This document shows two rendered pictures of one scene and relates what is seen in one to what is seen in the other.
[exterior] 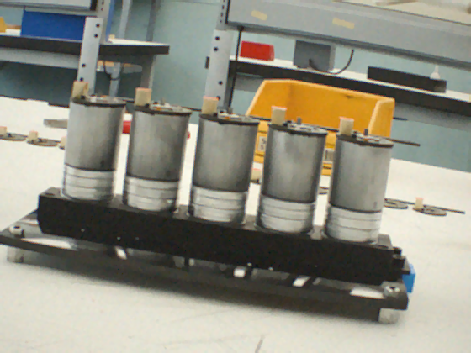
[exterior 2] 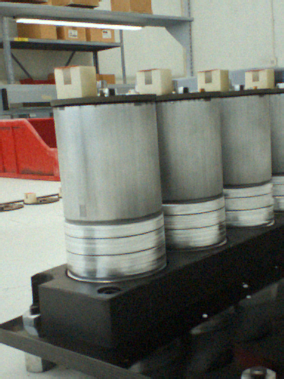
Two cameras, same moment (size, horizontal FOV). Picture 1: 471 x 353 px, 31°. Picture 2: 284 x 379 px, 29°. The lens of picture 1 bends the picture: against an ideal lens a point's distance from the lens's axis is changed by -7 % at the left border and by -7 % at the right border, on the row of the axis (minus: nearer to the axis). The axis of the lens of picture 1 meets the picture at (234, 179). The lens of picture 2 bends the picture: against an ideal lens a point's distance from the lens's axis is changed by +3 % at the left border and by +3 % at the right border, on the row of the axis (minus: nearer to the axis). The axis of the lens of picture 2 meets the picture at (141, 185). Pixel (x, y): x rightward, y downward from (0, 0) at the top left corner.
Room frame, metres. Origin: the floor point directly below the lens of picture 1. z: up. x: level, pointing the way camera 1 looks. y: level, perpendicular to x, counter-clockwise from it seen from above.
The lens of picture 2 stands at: (0.29, 0.16, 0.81)
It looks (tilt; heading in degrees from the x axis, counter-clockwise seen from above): 8 degrees down; 306
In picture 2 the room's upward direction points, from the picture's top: 4 degrees counter-clockwise
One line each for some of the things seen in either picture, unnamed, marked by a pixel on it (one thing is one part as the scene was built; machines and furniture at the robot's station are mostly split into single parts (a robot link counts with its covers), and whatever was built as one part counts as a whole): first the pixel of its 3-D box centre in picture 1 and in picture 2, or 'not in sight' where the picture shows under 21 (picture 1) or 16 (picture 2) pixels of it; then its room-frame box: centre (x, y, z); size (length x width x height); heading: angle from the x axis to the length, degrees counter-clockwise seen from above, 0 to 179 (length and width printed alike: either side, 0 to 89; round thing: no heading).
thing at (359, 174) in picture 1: (356, 197); not in sight; (0.36, -0.05, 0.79); 0.02 x 0.02 x 0.05
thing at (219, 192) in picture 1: (221, 176); (231, 170); (0.37, 0.01, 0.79); 0.02 x 0.02 x 0.05
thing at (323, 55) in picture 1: (314, 55); not in sight; (2.87, -0.20, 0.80); 0.15 x 0.12 x 0.10; 168
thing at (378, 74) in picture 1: (408, 79); not in sight; (2.88, -0.52, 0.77); 0.24 x 0.16 x 0.04; 63
